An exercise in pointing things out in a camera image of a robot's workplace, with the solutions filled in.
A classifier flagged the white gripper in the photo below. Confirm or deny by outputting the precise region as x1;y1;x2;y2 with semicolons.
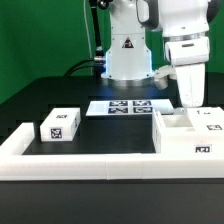
165;36;210;108

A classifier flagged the white cabinet door panel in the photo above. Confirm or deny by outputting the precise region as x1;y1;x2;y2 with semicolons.
186;107;224;132

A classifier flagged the white cabinet body box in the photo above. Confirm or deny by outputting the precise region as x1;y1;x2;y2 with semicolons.
152;108;224;155

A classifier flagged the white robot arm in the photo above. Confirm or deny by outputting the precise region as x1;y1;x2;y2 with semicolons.
102;0;222;108

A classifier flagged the small white cabinet top box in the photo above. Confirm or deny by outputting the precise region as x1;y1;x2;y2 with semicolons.
40;108;81;142

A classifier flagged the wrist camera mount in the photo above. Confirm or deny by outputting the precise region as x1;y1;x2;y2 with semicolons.
154;65;177;90

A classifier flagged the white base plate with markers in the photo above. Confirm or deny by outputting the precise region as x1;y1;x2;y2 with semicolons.
86;99;173;116

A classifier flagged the black cable bundle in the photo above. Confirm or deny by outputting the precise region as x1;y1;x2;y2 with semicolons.
64;56;107;78

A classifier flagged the thin white cable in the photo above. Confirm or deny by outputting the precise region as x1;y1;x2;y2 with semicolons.
83;0;94;76

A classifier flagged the white U-shaped frame wall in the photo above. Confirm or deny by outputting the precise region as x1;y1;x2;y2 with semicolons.
0;122;224;181

